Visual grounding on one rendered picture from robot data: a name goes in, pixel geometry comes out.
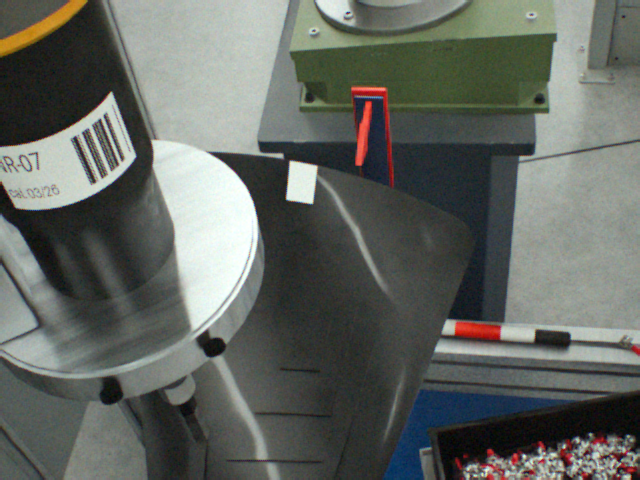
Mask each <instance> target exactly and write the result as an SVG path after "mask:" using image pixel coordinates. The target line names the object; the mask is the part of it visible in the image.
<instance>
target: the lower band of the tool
mask: <svg viewBox="0 0 640 480"><path fill-rule="evenodd" d="M87 1H88V0H72V1H70V2H69V3H68V4H67V5H65V6H64V7H63V8H61V9H60V10H59V11H57V12H56V13H54V14H53V15H51V16H49V17H48V18H46V19H45V20H43V21H42V22H40V23H38V24H36V25H34V26H32V27H30V28H28V29H27V30H25V31H22V32H20V33H18V34H16V35H13V36H11V37H9V38H6V39H4V40H1V41H0V57H3V56H5V55H8V54H11V53H13V52H16V51H18V50H20V49H23V48H25V47H27V46H29V45H31V44H33V43H35V42H37V41H39V40H41V39H42V38H44V37H46V36H47V35H49V34H51V33H52V32H54V31H55V30H57V29H58V28H59V27H61V26H62V25H63V24H65V23H66V22H67V21H69V20H70V19H71V18H72V17H73V16H74V15H75V14H76V13H78V12H79V10H80V9H81V8H82V7H83V6H84V5H85V4H86V3H87Z"/></svg>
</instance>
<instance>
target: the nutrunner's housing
mask: <svg viewBox="0 0 640 480"><path fill-rule="evenodd" d="M153 161H154V150H153V145H152V142H151V139H150V136H149V133H148V130H147V128H146V125H145V122H144V119H143V116H142V114H141V111H140V108H139V105H138V102H137V99H136V97H135V94H134V91H133V88H132V85H131V82H130V80H129V77H128V74H127V71H126V68H125V65H124V62H123V60H122V57H121V54H120V51H119V48H118V45H117V42H116V40H115V37H114V34H113V31H112V28H111V25H110V22H109V19H108V17H107V14H106V11H105V8H104V5H103V2H102V0H88V1H87V3H86V4H85V5H84V6H83V7H82V8H81V9H80V10H79V12H78V13H76V14H75V15H74V16H73V17H72V18H71V19H70V20H69V21H67V22H66V23H65V24H63V25H62V26H61V27H59V28H58V29H57V30H55V31H54V32H52V33H51V34H49V35H47V36H46V37H44V38H42V39H41V40H39V41H37V42H35V43H33V44H31V45H29V46H27V47H25V48H23V49H20V50H18V51H16V52H13V53H11V54H8V55H5V56H3V57H0V213H1V215H2V216H3V217H4V218H5V219H6V220H7V221H8V222H9V223H10V224H12V225H13V226H15V227H17V229H18V230H19V232H20V234H21V236H22V237H23V239H24V241H25V243H26V244H27V246H28V248H29V249H30V251H31V253H32V255H33V256H34V258H35V260H36V261H37V263H38V265H39V267H40V268H41V270H42V272H43V273H44V275H45V277H46V279H47V280H48V281H49V283H50V284H51V285H52V286H53V287H54V288H55V289H56V290H57V291H59V292H60V293H62V294H64V295H66V296H68V297H71V298H74V299H78V300H83V301H102V300H108V299H112V298H116V297H120V296H122V295H125V294H127V293H130V292H132V291H134V290H136V289H137V288H139V287H141V286H142V285H144V284H145V283H146V282H148V281H149V280H150V279H151V278H153V277H154V276H155V275H156V274H157V273H158V272H159V270H160V269H161V268H162V267H163V266H164V264H165V263H166V261H167V259H168V258H169V256H170V254H171V251H172V249H173V245H174V240H175V227H174V222H173V220H172V217H171V214H170V211H169V209H168V206H167V203H166V201H165V198H164V195H163V193H162V190H161V187H160V184H159V182H158V179H157V176H156V173H155V171H154V168H153Z"/></svg>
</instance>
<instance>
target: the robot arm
mask: <svg viewBox="0 0 640 480"><path fill-rule="evenodd" d="M314 1H315V4H316V7H317V10H318V11H319V13H320V14H321V16H322V17H323V18H325V19H326V20H327V21H328V22H329V23H331V24H332V25H334V26H336V27H338V28H340V29H343V30H345V31H348V32H351V33H356V34H361V35H368V36H397V35H404V34H411V33H415V32H419V31H423V30H426V29H429V28H432V27H434V26H437V25H440V24H442V23H444V22H446V21H448V20H450V19H452V18H453V17H455V16H457V15H458V14H459V13H461V12H462V11H464V10H465V9H466V8H467V7H468V6H469V5H470V4H471V3H472V2H473V1H474V0H314Z"/></svg>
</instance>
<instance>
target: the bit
mask: <svg viewBox="0 0 640 480"><path fill-rule="evenodd" d="M157 390H158V391H159V393H160V395H161V397H162V398H163V400H164V401H166V402H167V403H170V404H172V405H173V406H174V408H175V410H176V413H177V415H178V416H179V418H180V420H181V422H182V424H183V426H184V428H185V430H186V432H187V434H188V436H189V438H191V439H192V440H193V441H194V442H195V443H197V444H198V443H200V442H203V441H206V440H207V439H208V436H209V432H210V429H209V427H208V425H207V423H206V421H205V419H204V417H203V414H202V412H201V410H200V408H199V406H198V404H197V402H196V400H195V398H194V396H193V393H194V391H195V382H194V379H193V377H192V375H191V373H189V374H188V375H186V376H184V377H182V378H180V379H178V380H177V381H175V382H173V383H171V384H169V385H166V386H164V387H161V388H159V389H157Z"/></svg>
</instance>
